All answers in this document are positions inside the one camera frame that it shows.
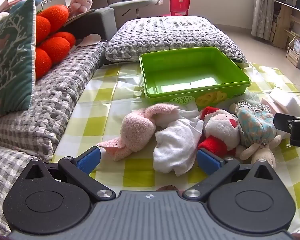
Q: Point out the grey office chair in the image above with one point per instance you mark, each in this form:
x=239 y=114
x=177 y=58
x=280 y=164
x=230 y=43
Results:
x=135 y=1

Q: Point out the pink fluffy plush toy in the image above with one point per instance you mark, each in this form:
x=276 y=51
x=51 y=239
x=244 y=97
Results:
x=137 y=130

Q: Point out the light green towel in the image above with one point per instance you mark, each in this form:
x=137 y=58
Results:
x=250 y=97

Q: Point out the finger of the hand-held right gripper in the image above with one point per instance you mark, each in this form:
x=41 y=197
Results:
x=282 y=122

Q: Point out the green plastic bin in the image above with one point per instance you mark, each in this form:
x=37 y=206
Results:
x=190 y=75

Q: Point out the orange carrot plush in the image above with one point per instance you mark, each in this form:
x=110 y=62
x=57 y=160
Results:
x=55 y=20

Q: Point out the beige rabbit doll blue dress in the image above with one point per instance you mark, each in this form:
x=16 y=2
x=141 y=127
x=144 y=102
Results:
x=255 y=122

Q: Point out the wooden shelf desk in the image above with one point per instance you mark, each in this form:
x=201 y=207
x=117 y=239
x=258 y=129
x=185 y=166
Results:
x=287 y=27

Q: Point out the grey curtain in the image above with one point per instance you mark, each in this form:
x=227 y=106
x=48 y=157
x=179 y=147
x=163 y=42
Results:
x=265 y=7

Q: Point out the white foam block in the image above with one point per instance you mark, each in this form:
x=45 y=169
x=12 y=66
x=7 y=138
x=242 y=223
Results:
x=292 y=102

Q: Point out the teal pillow with tree print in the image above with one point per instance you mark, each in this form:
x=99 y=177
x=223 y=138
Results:
x=10 y=55

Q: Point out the red plastic chair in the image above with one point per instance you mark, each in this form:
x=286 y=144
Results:
x=179 y=6

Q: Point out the cardboard sheet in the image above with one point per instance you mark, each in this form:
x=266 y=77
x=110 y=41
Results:
x=77 y=17

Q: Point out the white crumpled paper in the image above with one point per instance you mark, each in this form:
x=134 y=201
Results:
x=90 y=40

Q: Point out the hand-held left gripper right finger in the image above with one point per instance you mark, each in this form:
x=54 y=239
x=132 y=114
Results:
x=207 y=161

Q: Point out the grey quilted cushion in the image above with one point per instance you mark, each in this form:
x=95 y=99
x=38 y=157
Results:
x=170 y=32

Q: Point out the pink plush animal toy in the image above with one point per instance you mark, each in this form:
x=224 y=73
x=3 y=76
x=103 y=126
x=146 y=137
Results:
x=80 y=3

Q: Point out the green yellow checked tablecloth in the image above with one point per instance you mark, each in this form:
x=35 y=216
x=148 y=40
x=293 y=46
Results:
x=102 y=100

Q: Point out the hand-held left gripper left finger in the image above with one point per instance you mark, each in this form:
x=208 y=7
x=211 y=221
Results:
x=88 y=160

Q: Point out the grey sofa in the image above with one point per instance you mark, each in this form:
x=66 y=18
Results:
x=97 y=22

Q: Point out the white plush with red hat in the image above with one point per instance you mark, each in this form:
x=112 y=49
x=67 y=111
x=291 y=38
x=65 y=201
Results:
x=220 y=127

